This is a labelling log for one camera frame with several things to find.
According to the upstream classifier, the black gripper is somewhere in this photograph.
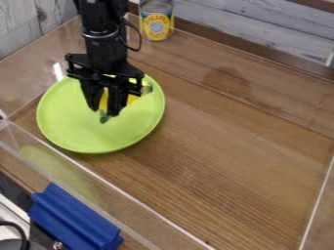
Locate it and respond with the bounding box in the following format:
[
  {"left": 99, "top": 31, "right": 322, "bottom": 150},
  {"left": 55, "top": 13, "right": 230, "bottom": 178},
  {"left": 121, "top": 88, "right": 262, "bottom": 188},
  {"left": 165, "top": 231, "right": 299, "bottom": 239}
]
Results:
[{"left": 65, "top": 34, "right": 144, "bottom": 116}]

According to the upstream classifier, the yellow toy banana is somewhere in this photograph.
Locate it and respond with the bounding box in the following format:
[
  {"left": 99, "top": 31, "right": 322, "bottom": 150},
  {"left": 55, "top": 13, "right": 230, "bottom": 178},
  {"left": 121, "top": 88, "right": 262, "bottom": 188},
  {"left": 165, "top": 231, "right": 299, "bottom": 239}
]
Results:
[{"left": 99, "top": 77, "right": 152, "bottom": 123}]

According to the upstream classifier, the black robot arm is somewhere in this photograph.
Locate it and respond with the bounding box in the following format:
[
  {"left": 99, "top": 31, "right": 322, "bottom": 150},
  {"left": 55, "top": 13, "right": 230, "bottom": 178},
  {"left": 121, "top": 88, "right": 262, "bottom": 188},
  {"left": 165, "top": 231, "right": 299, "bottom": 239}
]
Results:
[{"left": 65, "top": 0, "right": 144, "bottom": 116}]

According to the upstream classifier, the green round plate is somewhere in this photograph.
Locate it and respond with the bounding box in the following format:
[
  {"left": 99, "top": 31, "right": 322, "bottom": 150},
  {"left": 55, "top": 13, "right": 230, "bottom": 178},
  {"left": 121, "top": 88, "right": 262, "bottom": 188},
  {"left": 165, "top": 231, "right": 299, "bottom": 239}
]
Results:
[{"left": 36, "top": 75, "right": 165, "bottom": 154}]

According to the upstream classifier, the yellow labelled tin can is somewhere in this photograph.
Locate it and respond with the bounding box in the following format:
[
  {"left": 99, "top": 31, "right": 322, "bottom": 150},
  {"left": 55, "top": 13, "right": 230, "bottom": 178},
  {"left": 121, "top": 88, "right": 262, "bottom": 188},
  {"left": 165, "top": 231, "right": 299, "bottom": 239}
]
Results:
[{"left": 139, "top": 0, "right": 175, "bottom": 42}]

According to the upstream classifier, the blue plastic block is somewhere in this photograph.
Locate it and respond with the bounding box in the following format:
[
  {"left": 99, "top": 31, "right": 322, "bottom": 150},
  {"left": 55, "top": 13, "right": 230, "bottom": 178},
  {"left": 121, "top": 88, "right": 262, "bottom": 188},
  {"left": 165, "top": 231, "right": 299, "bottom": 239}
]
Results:
[{"left": 28, "top": 183, "right": 124, "bottom": 250}]

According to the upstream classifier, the clear acrylic front wall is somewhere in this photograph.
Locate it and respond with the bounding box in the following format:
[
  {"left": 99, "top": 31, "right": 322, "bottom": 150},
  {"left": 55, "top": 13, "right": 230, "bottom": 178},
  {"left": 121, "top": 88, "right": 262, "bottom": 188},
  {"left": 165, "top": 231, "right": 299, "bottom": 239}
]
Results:
[{"left": 0, "top": 119, "right": 215, "bottom": 250}]

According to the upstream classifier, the black cable bottom left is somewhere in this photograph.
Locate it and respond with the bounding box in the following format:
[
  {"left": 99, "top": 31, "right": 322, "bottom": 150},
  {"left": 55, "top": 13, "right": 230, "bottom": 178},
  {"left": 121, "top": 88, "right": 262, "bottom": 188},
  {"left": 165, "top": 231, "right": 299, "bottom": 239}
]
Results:
[{"left": 0, "top": 220, "right": 30, "bottom": 250}]

